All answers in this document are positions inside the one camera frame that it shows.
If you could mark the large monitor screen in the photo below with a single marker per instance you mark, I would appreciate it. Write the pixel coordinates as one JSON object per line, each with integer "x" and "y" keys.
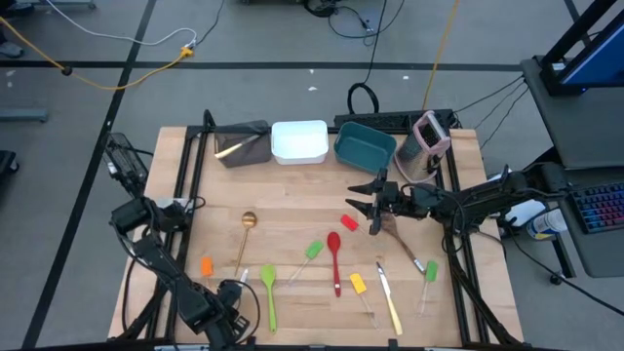
{"x": 599, "y": 63}

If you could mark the gold metal spoon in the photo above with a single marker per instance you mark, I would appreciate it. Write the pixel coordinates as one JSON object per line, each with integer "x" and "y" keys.
{"x": 249, "y": 219}

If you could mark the black mesh control box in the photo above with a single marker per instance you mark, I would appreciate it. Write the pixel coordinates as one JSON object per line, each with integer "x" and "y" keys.
{"x": 124, "y": 163}

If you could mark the white paper sheet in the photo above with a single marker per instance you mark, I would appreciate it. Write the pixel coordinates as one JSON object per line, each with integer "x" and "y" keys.
{"x": 529, "y": 210}

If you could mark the brown wooden spoon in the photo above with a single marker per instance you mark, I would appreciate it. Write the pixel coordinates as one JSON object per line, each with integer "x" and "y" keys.
{"x": 390, "y": 225}

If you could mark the backlit black keyboard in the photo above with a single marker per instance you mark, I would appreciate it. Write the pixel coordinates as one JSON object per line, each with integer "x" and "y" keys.
{"x": 599, "y": 207}

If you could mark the pink-framed metal box grater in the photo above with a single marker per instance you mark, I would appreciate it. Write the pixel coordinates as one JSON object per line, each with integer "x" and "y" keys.
{"x": 419, "y": 161}

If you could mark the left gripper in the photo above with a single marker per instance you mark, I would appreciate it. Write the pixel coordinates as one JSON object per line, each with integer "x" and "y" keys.
{"x": 225, "y": 331}

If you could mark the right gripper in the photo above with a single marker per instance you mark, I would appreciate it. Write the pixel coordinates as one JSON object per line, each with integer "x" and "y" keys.
{"x": 395, "y": 202}

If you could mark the white storage bin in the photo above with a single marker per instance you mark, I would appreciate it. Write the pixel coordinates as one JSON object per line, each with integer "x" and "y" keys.
{"x": 300, "y": 141}

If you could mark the black power strip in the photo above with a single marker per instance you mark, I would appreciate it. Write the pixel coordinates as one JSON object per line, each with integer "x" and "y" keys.
{"x": 370, "y": 120}

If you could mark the red silicone spoon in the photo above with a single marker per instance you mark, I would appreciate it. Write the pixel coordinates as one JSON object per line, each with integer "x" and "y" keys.
{"x": 334, "y": 242}

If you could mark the black monitor stand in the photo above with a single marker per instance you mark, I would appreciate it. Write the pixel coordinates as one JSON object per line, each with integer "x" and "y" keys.
{"x": 575, "y": 31}

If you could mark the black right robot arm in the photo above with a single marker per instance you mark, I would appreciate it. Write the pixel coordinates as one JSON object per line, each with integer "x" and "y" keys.
{"x": 478, "y": 200}

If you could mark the green silicone spoon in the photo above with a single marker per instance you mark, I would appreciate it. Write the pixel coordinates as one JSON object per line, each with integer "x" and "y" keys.
{"x": 268, "y": 275}

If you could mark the teal storage bin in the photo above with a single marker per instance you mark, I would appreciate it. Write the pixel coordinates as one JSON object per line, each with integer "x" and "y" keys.
{"x": 363, "y": 146}

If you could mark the white wipes canister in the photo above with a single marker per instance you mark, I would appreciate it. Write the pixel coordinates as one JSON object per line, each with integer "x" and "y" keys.
{"x": 548, "y": 223}

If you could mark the person's shoe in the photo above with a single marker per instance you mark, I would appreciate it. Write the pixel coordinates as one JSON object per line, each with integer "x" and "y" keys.
{"x": 10, "y": 50}

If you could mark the dark grey desk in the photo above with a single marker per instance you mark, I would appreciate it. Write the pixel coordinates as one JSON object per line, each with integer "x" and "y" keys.
{"x": 599, "y": 253}

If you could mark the grey cart base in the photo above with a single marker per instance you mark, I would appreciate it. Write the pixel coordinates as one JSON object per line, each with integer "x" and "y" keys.
{"x": 24, "y": 115}

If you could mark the grey storage bin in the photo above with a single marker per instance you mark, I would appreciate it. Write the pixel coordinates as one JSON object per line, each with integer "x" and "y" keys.
{"x": 253, "y": 157}

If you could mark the grey side desk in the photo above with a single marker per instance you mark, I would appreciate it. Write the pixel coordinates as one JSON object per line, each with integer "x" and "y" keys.
{"x": 575, "y": 127}

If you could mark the black aluminium table frame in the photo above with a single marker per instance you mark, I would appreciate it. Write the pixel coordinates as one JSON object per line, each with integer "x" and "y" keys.
{"x": 195, "y": 130}

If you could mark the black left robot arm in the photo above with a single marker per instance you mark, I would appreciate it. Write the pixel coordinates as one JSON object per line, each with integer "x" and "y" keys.
{"x": 161, "y": 263}

